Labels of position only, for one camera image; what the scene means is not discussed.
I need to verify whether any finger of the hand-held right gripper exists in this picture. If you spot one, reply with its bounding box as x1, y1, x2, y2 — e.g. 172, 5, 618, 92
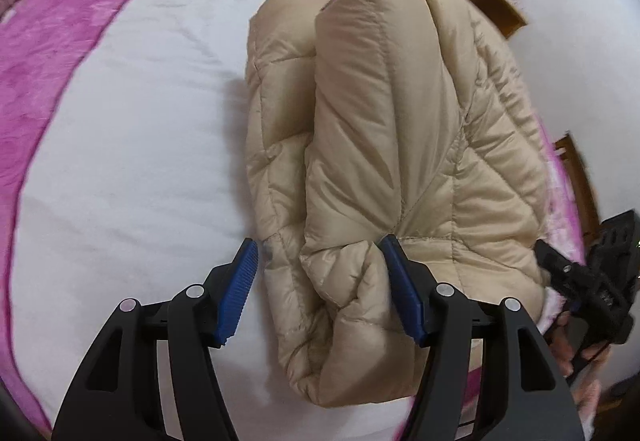
533, 238, 591, 294

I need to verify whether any person's right hand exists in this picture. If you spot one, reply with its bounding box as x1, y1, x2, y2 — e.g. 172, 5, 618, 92
551, 310, 615, 379

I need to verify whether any beige down jacket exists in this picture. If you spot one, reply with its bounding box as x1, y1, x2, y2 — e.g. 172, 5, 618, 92
244, 0, 557, 409

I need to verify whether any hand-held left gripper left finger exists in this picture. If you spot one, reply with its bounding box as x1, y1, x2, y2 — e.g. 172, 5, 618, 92
51, 237, 260, 441

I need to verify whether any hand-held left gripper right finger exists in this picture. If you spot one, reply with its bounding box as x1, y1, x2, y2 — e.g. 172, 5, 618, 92
378, 234, 586, 441

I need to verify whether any white bed sheet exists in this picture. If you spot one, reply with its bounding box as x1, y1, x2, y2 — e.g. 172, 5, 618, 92
10, 0, 441, 441

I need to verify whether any pink plush blanket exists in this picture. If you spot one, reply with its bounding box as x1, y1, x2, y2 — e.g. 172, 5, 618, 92
0, 0, 588, 424

